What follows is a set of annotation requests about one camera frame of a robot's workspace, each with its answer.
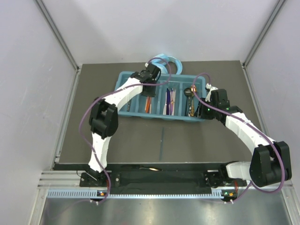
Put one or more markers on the gold spoon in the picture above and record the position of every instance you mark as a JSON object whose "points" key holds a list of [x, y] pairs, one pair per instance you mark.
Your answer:
{"points": [[193, 90]]}

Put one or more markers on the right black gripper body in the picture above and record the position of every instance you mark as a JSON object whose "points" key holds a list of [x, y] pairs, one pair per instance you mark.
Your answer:
{"points": [[206, 112]]}

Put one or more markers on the dark blue utensil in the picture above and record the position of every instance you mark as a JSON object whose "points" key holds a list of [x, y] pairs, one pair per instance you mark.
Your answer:
{"points": [[169, 103]]}

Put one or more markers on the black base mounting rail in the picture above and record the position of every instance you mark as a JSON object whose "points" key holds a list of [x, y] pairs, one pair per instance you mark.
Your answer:
{"points": [[175, 178]]}

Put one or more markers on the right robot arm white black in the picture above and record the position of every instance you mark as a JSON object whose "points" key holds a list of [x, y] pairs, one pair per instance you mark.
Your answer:
{"points": [[270, 162]]}

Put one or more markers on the pink knife in tray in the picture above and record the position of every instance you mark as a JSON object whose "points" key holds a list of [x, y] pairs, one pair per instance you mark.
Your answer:
{"points": [[165, 105]]}

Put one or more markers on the blue plastic cutlery tray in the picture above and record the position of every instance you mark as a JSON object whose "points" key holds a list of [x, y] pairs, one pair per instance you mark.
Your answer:
{"points": [[179, 82]]}

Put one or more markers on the silver grey knife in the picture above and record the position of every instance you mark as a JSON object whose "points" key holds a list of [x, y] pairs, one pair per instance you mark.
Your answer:
{"points": [[140, 167]]}

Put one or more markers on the orange chopstick long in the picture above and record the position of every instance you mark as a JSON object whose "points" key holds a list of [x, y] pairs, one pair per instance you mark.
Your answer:
{"points": [[146, 105]]}

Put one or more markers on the light blue headphones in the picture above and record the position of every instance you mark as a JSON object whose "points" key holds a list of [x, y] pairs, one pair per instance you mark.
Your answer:
{"points": [[161, 61]]}

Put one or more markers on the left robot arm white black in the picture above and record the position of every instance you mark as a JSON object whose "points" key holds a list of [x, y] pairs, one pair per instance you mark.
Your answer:
{"points": [[103, 119]]}

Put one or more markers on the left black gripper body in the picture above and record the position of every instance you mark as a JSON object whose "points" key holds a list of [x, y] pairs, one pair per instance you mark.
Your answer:
{"points": [[150, 92]]}

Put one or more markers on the patterned fork in tray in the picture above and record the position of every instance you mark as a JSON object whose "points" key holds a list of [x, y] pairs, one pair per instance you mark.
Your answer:
{"points": [[129, 105]]}

